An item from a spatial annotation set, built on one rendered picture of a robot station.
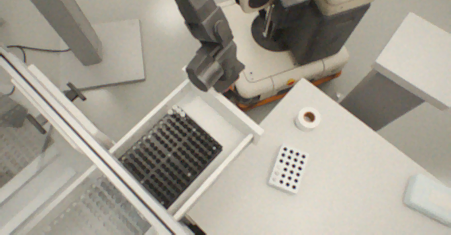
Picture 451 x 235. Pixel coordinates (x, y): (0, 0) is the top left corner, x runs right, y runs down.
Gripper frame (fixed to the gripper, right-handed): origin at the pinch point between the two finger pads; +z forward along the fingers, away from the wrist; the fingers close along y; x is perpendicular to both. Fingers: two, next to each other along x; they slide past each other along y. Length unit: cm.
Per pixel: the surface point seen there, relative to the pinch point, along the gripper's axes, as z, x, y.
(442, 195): 10, 65, -21
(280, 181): 13.1, 29.1, 6.1
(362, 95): 40, 33, -54
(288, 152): 10.3, 25.3, -1.3
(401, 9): 88, 20, -164
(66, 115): -9.0, -19.2, 34.5
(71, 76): 85, -100, 25
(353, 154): 14.0, 40.4, -16.0
